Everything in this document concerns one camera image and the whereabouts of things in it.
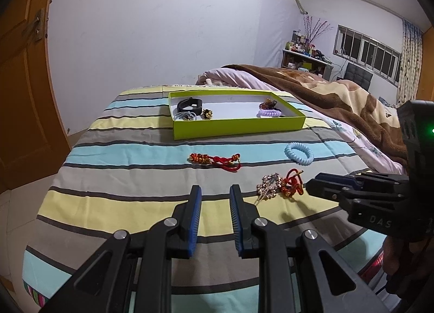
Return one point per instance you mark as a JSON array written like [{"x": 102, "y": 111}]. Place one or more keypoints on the rhinestone hair clip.
[{"x": 268, "y": 187}]

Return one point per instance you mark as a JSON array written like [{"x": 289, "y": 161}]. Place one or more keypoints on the striped bedsheet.
[{"x": 135, "y": 180}]

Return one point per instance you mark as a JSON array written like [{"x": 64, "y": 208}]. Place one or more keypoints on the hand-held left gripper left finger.
[{"x": 196, "y": 218}]

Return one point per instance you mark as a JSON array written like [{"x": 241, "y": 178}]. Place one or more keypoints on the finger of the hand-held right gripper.
[
  {"x": 346, "y": 180},
  {"x": 325, "y": 188}
]

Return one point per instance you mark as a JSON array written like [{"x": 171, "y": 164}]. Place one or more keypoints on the green cardboard box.
[{"x": 237, "y": 127}]

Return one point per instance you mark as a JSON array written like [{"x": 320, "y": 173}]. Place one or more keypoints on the brown fleece blanket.
[{"x": 322, "y": 95}]

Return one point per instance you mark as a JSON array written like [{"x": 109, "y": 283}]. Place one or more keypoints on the row of bottles and jars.
[{"x": 301, "y": 45}]

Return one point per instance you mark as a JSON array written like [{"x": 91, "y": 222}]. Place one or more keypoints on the bare branch decoration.
[{"x": 313, "y": 29}]

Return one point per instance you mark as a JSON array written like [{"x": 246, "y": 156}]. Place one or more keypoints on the white shelf unit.
[{"x": 295, "y": 62}]

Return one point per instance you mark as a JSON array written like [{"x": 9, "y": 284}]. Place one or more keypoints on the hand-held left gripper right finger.
[{"x": 235, "y": 218}]

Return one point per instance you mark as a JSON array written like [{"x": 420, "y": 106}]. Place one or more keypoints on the black padded chair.
[{"x": 358, "y": 77}]

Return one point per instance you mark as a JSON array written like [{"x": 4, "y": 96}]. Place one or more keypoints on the person's right hand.
[{"x": 395, "y": 258}]

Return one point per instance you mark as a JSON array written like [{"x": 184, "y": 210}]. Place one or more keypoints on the dotted window curtain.
[{"x": 410, "y": 62}]

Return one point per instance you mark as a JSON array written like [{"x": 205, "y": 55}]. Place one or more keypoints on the gold brooch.
[{"x": 207, "y": 113}]

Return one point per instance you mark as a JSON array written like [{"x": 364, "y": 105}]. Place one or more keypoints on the black wristband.
[{"x": 183, "y": 106}]

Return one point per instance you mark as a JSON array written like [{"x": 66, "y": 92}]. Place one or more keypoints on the barred window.
[{"x": 368, "y": 53}]

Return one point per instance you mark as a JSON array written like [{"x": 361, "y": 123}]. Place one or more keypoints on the orange wooden door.
[{"x": 23, "y": 102}]

